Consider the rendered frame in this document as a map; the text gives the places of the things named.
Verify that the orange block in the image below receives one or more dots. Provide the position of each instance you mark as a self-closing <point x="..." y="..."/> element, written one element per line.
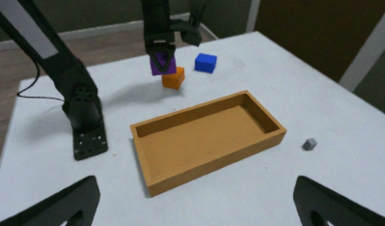
<point x="173" y="80"/>

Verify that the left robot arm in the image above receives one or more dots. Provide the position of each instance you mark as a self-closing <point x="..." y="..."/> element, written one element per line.
<point x="25" y="22"/>

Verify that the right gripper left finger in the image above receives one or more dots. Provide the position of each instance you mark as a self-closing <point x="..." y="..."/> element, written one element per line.
<point x="76" y="204"/>

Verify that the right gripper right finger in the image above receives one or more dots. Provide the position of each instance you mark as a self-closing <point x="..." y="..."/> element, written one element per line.
<point x="318" y="205"/>

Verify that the purple block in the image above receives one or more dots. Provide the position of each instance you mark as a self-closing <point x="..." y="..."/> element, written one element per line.
<point x="161" y="57"/>

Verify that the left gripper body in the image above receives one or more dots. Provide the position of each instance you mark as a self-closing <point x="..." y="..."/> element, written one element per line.
<point x="159" y="28"/>

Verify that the wooden tray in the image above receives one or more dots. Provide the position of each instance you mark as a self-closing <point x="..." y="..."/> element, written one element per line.
<point x="196" y="136"/>

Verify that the blue block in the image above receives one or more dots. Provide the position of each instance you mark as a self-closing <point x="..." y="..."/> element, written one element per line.
<point x="205" y="62"/>

